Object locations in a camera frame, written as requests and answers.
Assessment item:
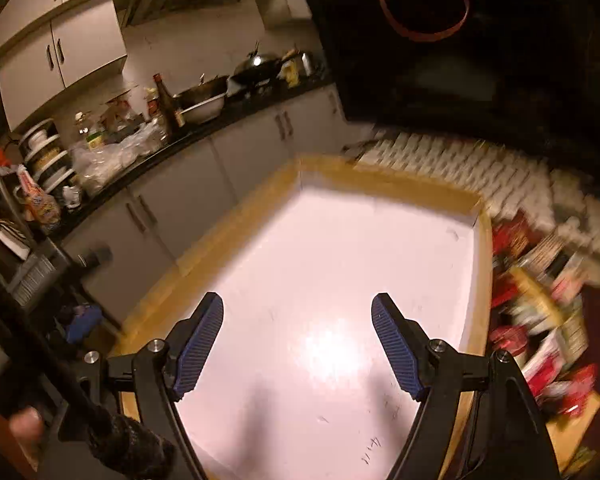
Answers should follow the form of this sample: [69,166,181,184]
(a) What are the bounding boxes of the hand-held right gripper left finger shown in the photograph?
[77,291,226,480]

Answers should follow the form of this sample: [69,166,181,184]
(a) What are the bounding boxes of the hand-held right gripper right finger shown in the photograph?
[371,292,562,480]

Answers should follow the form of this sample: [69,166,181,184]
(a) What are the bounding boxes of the cardboard box white inside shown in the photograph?
[107,156,496,480]

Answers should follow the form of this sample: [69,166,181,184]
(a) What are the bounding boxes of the pile of snack packets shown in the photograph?
[490,207,600,421]

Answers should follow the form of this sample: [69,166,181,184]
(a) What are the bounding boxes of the person's left hand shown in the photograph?
[9,406,44,442]

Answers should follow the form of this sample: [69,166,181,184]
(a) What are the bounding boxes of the blue cloth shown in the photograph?
[55,304,103,343]

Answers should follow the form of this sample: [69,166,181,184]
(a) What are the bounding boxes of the black cylinder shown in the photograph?
[77,245,113,268]

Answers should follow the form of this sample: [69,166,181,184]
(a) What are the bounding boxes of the grey base cabinets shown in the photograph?
[60,85,348,331]

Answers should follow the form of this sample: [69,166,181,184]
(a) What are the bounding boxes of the dark shelf rack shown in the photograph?
[0,165,86,311]

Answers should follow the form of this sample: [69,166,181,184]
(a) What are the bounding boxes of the white textured mat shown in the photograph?
[347,127,600,266]

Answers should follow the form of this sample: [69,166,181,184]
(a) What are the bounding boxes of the heap of clear plastic bags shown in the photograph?
[72,120,171,196]

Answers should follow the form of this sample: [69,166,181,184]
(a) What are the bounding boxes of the colourful printed bag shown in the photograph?
[15,167,63,233]

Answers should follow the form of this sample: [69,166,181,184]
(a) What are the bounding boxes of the green label bottle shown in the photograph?
[75,112,106,153]

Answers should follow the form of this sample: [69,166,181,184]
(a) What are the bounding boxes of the metal basin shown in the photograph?
[177,92,228,126]

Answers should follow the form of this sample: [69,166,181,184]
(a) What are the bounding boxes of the white dish rack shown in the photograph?
[17,119,78,196]

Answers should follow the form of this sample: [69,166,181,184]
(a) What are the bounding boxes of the dark sauce bottle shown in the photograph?
[152,74,177,141]

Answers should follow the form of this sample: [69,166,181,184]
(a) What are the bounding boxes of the black wok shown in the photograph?
[232,52,283,86]

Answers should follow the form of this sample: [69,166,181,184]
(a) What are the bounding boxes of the yellow package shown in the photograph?
[280,57,301,87]

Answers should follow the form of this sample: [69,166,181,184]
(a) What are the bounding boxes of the steel pot with lid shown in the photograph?
[295,50,317,77]

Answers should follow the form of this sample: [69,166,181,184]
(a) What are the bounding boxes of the black foam-wrapped cable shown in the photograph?
[0,260,177,480]

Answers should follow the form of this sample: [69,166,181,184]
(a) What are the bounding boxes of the black cloth bag red strap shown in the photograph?
[290,0,600,191]

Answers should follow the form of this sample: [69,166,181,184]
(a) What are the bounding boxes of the white wall cabinets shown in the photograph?
[0,0,291,133]

